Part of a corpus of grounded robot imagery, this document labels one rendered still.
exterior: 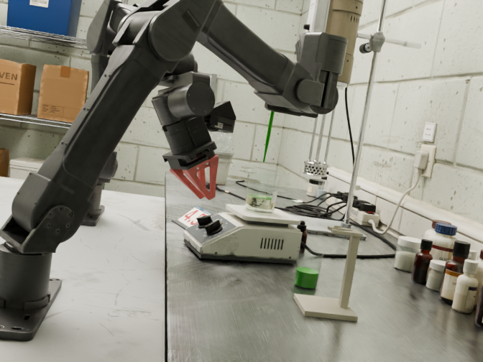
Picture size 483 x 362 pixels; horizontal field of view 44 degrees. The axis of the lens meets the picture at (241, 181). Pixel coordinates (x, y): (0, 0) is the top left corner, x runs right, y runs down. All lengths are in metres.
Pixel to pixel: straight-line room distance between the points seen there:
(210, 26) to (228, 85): 2.79
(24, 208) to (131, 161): 2.87
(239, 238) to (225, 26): 0.43
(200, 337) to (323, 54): 0.49
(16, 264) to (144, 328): 0.17
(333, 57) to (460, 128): 0.66
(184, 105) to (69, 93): 2.30
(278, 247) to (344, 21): 0.68
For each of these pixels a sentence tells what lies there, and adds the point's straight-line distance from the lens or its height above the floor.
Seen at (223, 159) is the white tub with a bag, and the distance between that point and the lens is 2.21.
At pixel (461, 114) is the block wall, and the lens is 1.59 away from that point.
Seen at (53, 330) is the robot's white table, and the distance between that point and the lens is 0.73.
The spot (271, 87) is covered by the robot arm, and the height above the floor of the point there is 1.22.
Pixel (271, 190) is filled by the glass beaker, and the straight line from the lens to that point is 1.16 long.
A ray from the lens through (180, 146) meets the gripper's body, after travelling 1.06.
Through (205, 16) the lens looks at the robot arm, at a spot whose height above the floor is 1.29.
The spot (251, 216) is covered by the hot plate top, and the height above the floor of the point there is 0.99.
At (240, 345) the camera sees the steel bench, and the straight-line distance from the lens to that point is 0.75.
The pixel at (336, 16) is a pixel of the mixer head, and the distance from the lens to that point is 1.60.
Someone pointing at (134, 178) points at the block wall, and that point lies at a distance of 3.62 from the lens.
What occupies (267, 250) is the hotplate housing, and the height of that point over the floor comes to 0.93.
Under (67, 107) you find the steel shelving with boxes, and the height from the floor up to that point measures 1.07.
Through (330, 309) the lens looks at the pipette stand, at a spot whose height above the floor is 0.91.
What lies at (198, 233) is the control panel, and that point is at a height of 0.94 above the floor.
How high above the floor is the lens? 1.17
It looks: 6 degrees down
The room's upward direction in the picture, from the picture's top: 9 degrees clockwise
